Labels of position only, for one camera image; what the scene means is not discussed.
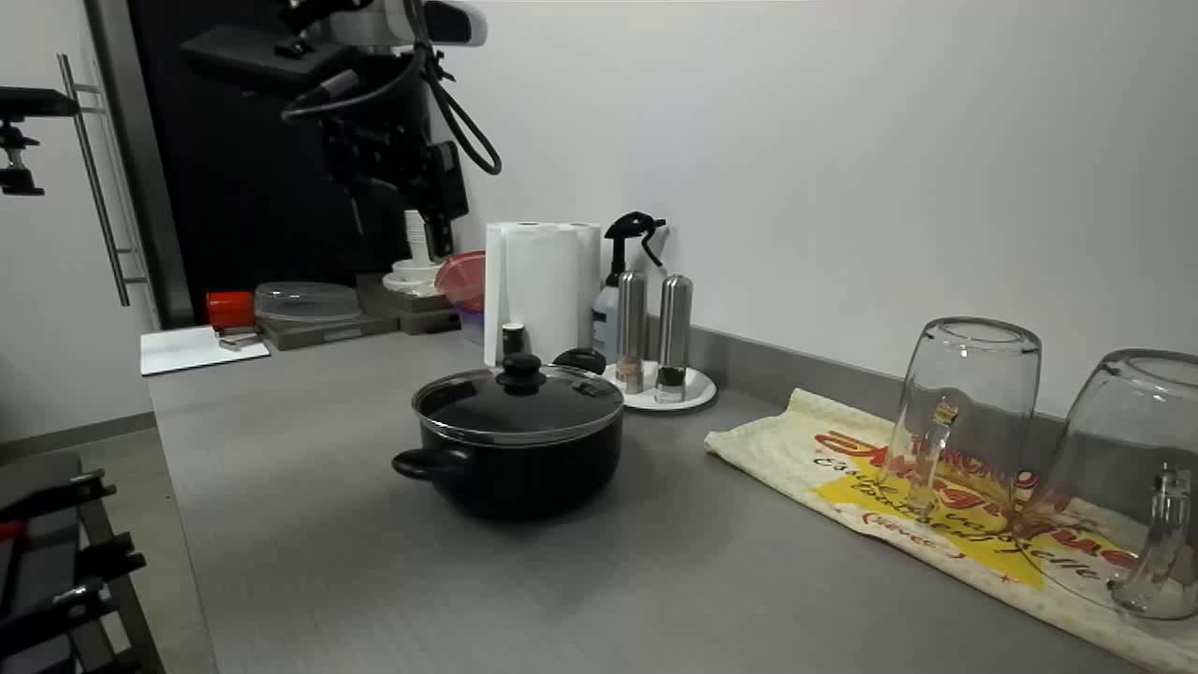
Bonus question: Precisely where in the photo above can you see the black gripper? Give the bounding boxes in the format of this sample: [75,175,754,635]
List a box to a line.
[317,85,472,263]

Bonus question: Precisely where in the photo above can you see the glass pot lid black knob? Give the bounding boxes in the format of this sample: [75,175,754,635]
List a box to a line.
[412,352,627,449]

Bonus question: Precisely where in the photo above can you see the black cooking pot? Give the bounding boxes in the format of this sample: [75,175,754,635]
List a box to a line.
[390,363,629,524]

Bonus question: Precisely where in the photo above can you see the white plastic cutlery bag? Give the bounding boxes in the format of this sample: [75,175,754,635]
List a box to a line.
[380,253,448,301]

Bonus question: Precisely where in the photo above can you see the grey metal tray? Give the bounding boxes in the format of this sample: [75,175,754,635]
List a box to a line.
[262,273,463,352]

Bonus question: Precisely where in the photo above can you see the clear lidded plastic container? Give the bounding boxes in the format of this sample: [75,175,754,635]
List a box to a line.
[251,278,366,341]

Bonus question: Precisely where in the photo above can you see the small black bottle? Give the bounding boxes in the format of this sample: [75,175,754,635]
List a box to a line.
[499,318,531,368]

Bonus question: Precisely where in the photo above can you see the small red box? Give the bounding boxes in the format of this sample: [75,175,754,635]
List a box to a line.
[204,290,262,341]

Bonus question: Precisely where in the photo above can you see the small black round object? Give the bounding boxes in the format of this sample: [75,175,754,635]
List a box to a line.
[554,344,611,377]

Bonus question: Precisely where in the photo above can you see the spray bottle black trigger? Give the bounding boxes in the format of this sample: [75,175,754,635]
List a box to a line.
[589,210,672,368]

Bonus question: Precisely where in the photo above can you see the white flat board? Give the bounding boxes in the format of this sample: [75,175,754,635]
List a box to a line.
[136,322,275,382]

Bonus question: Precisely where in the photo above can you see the steel shaker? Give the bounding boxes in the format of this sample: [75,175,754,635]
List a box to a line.
[657,268,695,391]
[613,268,653,394]

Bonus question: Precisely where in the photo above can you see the small white plate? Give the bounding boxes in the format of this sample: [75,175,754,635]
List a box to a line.
[601,357,722,416]

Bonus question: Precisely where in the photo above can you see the yellow printed dish towel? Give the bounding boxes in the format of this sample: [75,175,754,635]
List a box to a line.
[703,384,1198,674]

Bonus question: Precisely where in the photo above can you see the black clamp rack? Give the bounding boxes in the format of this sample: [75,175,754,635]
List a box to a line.
[0,463,165,674]

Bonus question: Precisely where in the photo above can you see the upturned clear drinking glass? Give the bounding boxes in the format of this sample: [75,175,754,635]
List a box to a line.
[888,313,1046,529]
[1046,347,1198,593]

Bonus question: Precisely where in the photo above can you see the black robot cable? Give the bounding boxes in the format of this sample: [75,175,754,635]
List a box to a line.
[416,41,507,180]

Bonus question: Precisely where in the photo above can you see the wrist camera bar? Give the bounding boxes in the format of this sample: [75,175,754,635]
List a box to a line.
[180,24,371,89]

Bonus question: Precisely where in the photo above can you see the steel door handle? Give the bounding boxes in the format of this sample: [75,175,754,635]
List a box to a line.
[51,54,150,311]

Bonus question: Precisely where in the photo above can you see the black camera on mount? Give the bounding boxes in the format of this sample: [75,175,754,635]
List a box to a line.
[0,84,84,197]

